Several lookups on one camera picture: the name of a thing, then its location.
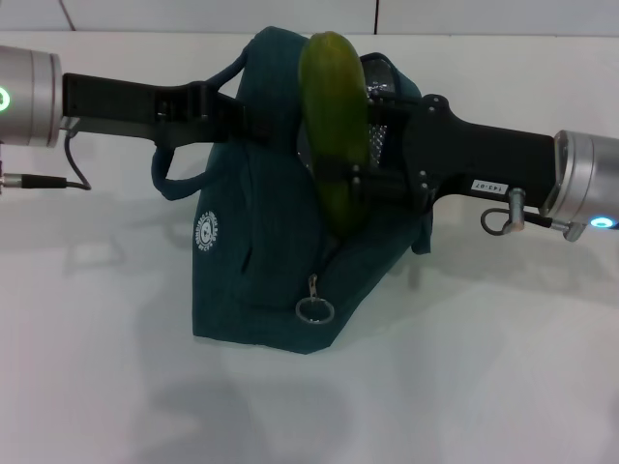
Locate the green cucumber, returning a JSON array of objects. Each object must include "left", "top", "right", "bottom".
[{"left": 297, "top": 30, "right": 370, "bottom": 240}]

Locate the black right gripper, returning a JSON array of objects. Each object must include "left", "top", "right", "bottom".
[{"left": 315, "top": 93, "right": 556, "bottom": 215}]

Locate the metal zipper pull ring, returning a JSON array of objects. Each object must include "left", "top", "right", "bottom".
[{"left": 295, "top": 274, "right": 337, "bottom": 327}]

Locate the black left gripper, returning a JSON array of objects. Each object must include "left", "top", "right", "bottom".
[{"left": 62, "top": 72, "right": 273, "bottom": 147}]

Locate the dark teal insulated bag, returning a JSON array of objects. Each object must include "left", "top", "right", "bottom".
[{"left": 150, "top": 26, "right": 433, "bottom": 356}]

